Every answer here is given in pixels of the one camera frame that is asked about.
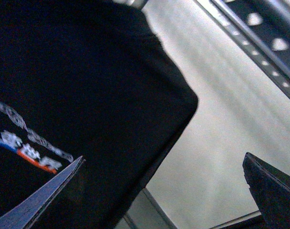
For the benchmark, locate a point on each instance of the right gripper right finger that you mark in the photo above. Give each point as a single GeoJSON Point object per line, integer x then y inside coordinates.
{"type": "Point", "coordinates": [270, 189]}

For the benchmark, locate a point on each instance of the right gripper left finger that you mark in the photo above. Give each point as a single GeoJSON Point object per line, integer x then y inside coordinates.
{"type": "Point", "coordinates": [27, 213]}

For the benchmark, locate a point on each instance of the perforated metal rack beam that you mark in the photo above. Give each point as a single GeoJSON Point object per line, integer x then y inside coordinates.
{"type": "Point", "coordinates": [261, 28]}

